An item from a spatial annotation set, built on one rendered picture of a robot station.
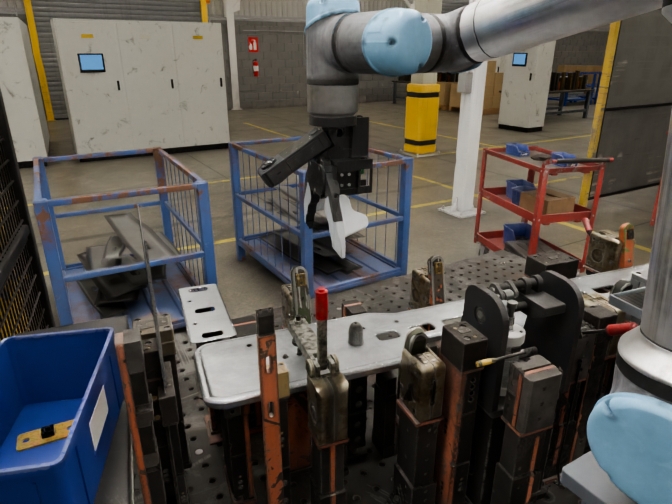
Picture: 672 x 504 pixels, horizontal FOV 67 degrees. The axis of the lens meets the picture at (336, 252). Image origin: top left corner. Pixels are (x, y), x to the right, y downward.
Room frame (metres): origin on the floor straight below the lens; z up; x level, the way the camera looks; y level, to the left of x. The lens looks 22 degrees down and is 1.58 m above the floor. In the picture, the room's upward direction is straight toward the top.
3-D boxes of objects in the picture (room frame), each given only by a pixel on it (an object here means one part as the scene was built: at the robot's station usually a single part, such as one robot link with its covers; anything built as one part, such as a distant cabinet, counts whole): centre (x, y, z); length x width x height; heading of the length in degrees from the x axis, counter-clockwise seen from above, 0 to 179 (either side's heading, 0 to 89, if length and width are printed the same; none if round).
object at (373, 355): (1.08, -0.37, 1.00); 1.38 x 0.22 x 0.02; 111
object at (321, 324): (0.76, 0.02, 1.13); 0.04 x 0.02 x 0.16; 111
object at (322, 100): (0.77, 0.01, 1.51); 0.08 x 0.08 x 0.05
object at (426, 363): (0.78, -0.16, 0.88); 0.11 x 0.09 x 0.37; 21
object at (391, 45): (0.70, -0.07, 1.59); 0.11 x 0.11 x 0.08; 38
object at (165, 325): (0.91, 0.38, 0.88); 0.08 x 0.08 x 0.36; 21
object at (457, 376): (0.78, -0.23, 0.91); 0.07 x 0.05 x 0.42; 21
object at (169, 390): (0.81, 0.33, 0.85); 0.12 x 0.03 x 0.30; 21
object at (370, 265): (3.53, 0.16, 0.47); 1.20 x 0.80 x 0.95; 31
